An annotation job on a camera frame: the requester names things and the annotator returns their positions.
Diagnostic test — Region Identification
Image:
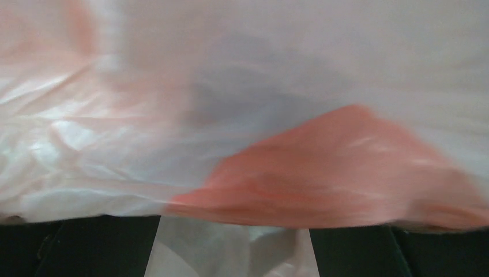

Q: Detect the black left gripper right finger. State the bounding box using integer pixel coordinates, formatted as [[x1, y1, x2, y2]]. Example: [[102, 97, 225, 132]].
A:
[[310, 226, 488, 277]]

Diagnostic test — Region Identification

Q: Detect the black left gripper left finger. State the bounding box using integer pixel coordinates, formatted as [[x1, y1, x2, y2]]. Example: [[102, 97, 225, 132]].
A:
[[1, 216, 160, 277]]

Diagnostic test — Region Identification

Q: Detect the pink plastic bag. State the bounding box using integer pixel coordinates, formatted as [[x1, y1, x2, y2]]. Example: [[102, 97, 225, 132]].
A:
[[1, 1, 488, 276]]

